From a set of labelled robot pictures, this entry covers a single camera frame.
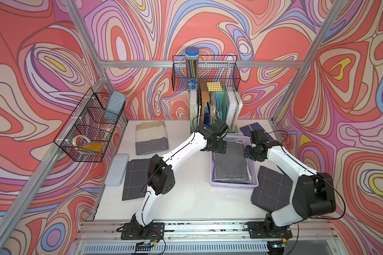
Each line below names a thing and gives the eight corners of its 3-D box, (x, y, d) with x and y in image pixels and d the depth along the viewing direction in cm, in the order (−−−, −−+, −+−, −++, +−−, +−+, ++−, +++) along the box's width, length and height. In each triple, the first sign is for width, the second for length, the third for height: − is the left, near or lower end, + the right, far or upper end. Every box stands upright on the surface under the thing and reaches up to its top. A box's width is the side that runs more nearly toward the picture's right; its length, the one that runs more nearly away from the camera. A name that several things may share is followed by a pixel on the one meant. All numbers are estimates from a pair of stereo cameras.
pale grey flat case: (105, 186, 90) (102, 184, 87) (116, 156, 102) (114, 153, 100) (120, 186, 90) (118, 184, 87) (129, 156, 102) (128, 153, 100)
